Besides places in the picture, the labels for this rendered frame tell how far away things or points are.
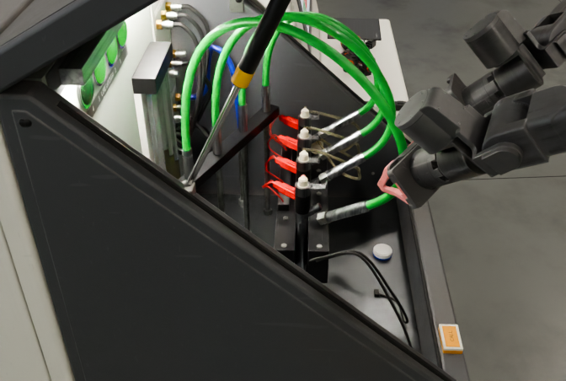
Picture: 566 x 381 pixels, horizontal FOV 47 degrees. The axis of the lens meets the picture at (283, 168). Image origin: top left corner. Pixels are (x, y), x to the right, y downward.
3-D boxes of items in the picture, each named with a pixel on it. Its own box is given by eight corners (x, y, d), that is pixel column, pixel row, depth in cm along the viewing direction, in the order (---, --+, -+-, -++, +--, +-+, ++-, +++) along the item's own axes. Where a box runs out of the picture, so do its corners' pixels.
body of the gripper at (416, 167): (382, 174, 88) (415, 162, 82) (426, 131, 93) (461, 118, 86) (410, 211, 89) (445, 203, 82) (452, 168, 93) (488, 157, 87)
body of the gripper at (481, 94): (444, 77, 104) (484, 51, 99) (483, 124, 106) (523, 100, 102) (440, 96, 98) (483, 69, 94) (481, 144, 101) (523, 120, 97)
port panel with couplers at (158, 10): (183, 146, 132) (167, -3, 114) (166, 146, 132) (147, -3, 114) (193, 114, 142) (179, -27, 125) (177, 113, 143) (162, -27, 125)
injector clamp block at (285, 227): (326, 309, 125) (329, 250, 116) (274, 308, 125) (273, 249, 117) (324, 201, 153) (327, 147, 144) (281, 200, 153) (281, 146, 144)
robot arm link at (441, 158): (493, 181, 79) (509, 145, 81) (452, 147, 77) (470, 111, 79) (455, 191, 85) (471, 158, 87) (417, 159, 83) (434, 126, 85)
